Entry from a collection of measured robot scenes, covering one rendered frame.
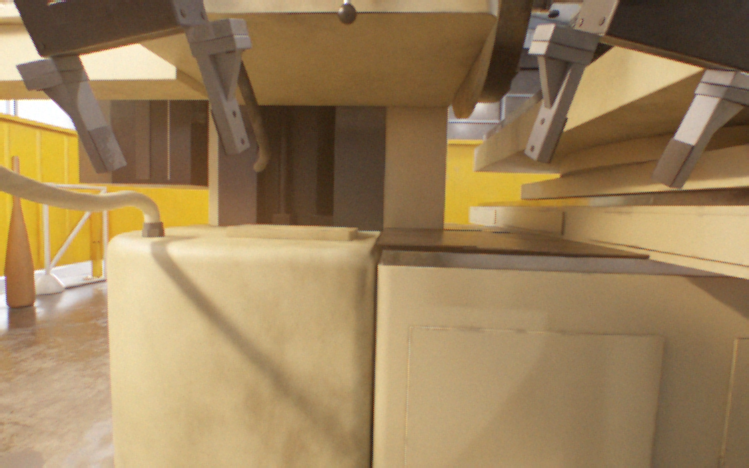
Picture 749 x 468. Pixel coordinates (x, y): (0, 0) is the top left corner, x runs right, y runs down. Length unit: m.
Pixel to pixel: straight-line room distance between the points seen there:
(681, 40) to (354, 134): 1.13
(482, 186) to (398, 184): 1.89
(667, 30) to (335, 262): 0.61
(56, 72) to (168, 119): 1.22
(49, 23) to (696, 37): 0.49
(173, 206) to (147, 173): 2.00
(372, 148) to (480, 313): 0.78
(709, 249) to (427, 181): 0.86
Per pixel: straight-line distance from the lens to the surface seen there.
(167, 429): 1.02
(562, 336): 0.85
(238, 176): 1.47
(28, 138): 3.65
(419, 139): 1.38
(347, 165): 1.37
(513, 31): 1.00
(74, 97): 0.43
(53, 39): 0.41
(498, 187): 3.23
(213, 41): 0.34
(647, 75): 0.66
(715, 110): 0.43
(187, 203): 3.58
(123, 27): 0.37
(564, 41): 0.34
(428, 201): 1.37
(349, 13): 0.74
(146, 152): 1.66
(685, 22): 0.38
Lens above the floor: 0.69
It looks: 4 degrees down
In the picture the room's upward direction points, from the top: 2 degrees clockwise
